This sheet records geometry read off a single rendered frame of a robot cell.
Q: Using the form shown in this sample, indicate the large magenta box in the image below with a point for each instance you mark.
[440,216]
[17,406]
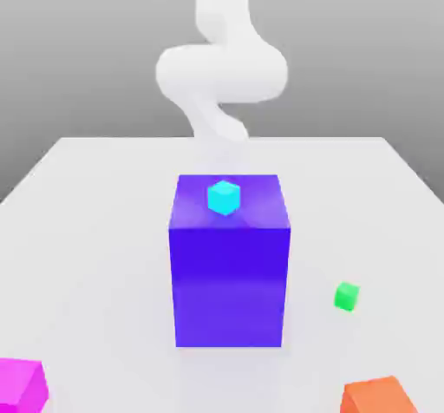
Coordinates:
[19,385]

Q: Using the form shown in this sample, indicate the large purple box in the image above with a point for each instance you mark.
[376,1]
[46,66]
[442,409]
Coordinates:
[229,281]

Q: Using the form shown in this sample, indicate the small green cube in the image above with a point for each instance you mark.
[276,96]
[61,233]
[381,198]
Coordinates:
[346,296]

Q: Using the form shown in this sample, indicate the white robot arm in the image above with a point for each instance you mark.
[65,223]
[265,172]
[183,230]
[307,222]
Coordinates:
[222,69]

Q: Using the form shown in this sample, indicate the small cyan cube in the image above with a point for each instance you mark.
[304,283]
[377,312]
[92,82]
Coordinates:
[224,197]

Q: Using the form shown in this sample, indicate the large orange box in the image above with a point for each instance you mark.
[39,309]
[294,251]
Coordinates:
[378,397]

